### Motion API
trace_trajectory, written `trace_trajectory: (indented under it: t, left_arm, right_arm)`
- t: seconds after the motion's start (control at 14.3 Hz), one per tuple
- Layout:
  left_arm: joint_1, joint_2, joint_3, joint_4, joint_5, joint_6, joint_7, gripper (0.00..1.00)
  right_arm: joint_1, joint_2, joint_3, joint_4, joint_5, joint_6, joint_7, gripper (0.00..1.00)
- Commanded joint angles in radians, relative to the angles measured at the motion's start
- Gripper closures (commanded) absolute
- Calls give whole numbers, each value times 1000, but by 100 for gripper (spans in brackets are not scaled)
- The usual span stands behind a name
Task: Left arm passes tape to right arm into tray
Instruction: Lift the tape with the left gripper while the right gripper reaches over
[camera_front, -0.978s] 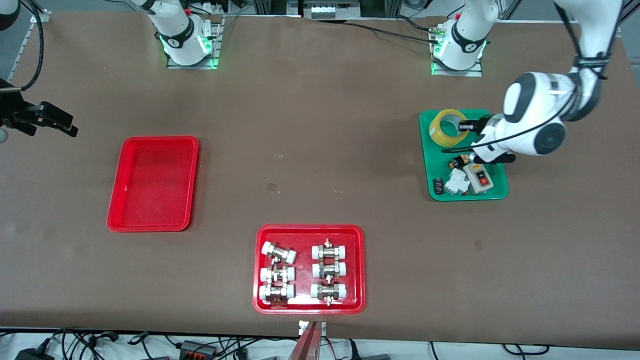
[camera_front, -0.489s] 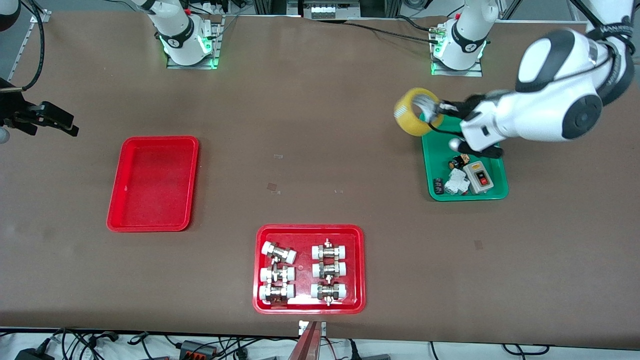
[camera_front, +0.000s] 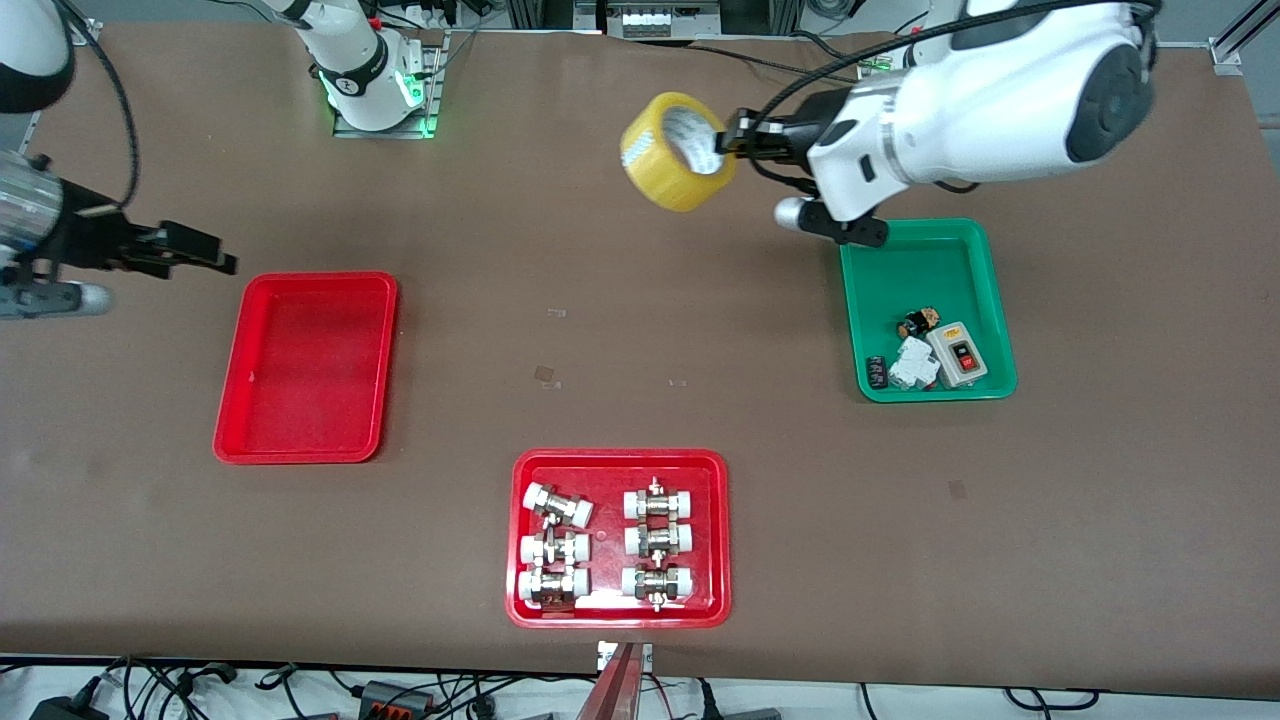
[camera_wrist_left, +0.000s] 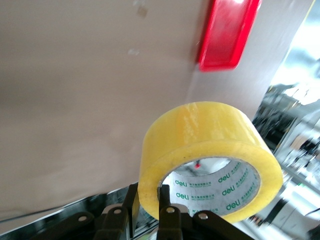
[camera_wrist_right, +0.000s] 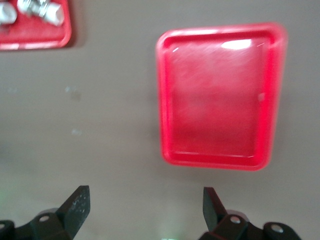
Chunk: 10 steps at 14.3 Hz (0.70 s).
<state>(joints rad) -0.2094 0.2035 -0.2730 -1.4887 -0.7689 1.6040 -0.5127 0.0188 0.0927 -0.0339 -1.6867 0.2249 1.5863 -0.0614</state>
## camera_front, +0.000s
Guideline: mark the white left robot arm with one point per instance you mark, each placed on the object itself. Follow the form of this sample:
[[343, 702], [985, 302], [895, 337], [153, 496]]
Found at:
[[1000, 100]]

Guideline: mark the yellow packing tape roll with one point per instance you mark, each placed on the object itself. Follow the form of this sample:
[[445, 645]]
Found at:
[[665, 170]]

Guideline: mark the grey on-off switch box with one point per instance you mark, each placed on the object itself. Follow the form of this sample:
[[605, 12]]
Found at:
[[958, 356]]

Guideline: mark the silver table edge bracket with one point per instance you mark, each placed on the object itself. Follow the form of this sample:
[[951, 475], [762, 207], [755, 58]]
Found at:
[[604, 655]]

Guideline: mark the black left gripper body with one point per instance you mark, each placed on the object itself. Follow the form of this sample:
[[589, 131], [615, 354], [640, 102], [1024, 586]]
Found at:
[[806, 131]]

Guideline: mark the red metal bar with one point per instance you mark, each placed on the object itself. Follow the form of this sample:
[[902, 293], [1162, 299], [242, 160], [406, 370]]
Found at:
[[612, 690]]

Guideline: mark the brass valve with white caps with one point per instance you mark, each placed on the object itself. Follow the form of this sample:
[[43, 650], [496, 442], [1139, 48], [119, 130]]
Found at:
[[555, 548], [553, 585], [658, 503], [558, 505], [657, 583], [658, 540]]

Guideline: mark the white circuit breaker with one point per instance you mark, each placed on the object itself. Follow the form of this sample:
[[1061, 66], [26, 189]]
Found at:
[[914, 366]]

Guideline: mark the empty red plastic tray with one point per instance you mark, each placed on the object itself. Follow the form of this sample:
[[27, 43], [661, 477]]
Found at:
[[305, 370]]

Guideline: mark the white power strip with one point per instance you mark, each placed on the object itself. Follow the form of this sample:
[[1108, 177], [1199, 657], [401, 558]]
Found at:
[[655, 20]]

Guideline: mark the black orange push button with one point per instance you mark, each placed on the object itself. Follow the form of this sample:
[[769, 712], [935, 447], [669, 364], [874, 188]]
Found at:
[[915, 324]]

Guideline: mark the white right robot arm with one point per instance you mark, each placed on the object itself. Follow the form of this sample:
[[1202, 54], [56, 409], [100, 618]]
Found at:
[[350, 60]]

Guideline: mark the aluminium frame profile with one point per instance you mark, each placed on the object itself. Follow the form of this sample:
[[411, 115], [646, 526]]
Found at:
[[1240, 35]]

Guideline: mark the grey connector box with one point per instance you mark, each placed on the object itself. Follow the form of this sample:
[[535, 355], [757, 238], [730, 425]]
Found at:
[[395, 697]]

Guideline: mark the black power adapter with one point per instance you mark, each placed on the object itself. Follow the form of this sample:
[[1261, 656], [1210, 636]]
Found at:
[[65, 708]]

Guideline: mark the translucent tape patch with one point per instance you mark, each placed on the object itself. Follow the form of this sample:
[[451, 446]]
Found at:
[[545, 375]]

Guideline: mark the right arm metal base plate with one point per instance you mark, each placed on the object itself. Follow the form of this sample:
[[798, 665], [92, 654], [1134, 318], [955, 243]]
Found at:
[[435, 90]]

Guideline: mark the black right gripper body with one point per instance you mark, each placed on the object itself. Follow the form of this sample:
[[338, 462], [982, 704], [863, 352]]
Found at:
[[88, 243]]

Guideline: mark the red tray holding valves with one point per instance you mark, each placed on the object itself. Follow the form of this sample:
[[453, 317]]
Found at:
[[610, 610]]

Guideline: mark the green plastic tray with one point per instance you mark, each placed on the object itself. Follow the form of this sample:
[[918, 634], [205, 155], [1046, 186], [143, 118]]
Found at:
[[940, 280]]

